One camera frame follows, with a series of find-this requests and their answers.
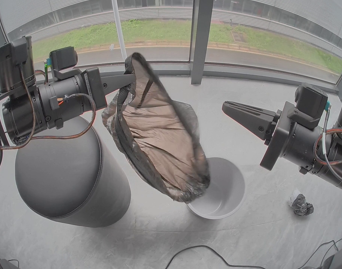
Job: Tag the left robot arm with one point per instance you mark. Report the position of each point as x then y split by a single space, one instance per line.
14 66

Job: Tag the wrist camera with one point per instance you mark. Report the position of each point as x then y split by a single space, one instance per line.
310 97
63 57

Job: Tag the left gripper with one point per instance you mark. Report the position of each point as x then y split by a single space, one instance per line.
67 99

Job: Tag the dark grey round chair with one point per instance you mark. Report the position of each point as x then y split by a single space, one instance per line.
61 178

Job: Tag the black plastic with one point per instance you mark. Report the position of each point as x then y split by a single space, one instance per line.
302 206

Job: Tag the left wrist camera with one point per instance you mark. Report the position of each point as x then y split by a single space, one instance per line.
63 57

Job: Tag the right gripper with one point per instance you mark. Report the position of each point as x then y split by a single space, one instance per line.
296 147

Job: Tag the white trash bin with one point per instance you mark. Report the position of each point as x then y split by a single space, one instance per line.
224 195

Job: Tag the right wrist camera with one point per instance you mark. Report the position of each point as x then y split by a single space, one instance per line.
310 97

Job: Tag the white wrapper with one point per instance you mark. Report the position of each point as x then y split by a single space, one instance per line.
293 196

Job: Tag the window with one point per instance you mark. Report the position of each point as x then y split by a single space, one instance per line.
200 38

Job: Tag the black plastic bag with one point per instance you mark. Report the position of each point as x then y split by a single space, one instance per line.
159 122

